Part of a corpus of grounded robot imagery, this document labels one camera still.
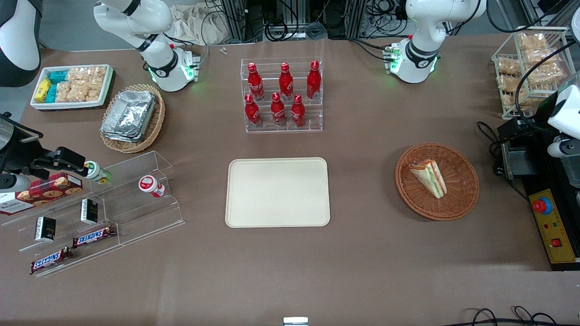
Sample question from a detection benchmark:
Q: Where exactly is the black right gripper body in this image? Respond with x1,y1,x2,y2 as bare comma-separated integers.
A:
0,113,44,177

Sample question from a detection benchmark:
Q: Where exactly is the triangular sandwich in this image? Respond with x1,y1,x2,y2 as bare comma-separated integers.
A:
409,159,448,200

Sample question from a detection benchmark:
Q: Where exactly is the aluminium foil tray stack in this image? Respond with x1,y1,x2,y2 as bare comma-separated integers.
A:
101,90,157,143

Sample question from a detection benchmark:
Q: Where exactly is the white plastic snack tray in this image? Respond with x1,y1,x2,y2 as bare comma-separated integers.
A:
30,64,114,110

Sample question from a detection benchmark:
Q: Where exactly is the oval tan wicker basket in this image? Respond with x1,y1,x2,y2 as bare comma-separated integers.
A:
100,84,166,153

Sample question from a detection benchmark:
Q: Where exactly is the round brown wicker basket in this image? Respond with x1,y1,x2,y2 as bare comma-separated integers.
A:
395,143,480,221

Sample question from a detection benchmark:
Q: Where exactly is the beige rectangular tray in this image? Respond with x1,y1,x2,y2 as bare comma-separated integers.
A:
225,157,331,228

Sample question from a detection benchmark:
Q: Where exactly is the red cookie box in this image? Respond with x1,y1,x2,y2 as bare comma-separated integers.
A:
15,173,84,203

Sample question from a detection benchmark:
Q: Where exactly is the white bottle green label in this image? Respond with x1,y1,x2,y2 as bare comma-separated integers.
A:
84,161,112,185

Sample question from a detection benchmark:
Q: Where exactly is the small black white box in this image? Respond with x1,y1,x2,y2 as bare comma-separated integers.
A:
81,198,99,225
35,216,57,242

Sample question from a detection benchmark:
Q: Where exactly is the yellow snack packet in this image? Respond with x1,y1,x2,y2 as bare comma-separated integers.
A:
35,79,53,103

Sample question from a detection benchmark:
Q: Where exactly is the black device metal plate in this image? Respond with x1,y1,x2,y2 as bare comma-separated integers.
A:
498,119,532,180

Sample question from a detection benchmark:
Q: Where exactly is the brown snickers bar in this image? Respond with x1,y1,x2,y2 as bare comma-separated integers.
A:
72,225,116,249
30,247,74,275

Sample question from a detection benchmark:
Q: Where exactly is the white bottle red lid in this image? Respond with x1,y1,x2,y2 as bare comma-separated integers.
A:
138,175,166,198

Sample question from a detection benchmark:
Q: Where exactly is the clear acrylic stepped shelf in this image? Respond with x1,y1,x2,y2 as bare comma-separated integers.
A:
0,151,185,278

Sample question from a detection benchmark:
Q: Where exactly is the black yellow control box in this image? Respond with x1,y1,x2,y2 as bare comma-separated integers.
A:
521,131,580,272

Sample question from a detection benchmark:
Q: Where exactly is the crumpled beige cloth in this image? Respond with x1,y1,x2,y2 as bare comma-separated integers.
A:
170,2,230,46

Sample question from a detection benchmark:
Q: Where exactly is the red cola bottle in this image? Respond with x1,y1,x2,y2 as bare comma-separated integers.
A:
279,62,294,101
271,92,287,127
290,94,306,128
306,60,322,100
245,94,262,128
247,62,265,101

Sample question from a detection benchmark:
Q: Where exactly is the clear acrylic bottle rack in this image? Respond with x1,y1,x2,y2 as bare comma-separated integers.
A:
240,57,324,133

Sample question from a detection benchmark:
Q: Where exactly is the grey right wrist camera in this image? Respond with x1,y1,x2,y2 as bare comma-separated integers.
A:
0,173,31,192

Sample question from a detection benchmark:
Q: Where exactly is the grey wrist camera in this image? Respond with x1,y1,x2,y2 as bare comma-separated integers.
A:
547,138,580,158
0,173,31,192

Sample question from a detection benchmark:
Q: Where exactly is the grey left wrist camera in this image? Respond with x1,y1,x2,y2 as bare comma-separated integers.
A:
547,138,580,158

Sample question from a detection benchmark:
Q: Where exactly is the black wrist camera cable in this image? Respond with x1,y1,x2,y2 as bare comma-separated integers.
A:
516,40,580,131

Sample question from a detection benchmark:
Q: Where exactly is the coiled black power cable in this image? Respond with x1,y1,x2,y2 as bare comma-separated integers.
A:
476,121,529,201

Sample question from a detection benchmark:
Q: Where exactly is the white wire rack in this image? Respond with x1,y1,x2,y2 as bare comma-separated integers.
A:
492,26,576,120

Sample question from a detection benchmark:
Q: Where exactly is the black cable bundle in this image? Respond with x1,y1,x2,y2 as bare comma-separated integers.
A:
263,0,328,42
360,0,411,37

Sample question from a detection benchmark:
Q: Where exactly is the aluminium frame profile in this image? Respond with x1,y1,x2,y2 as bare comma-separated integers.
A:
224,0,249,43

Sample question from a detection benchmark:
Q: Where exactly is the black looped cable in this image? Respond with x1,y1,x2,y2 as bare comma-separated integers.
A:
451,307,580,326

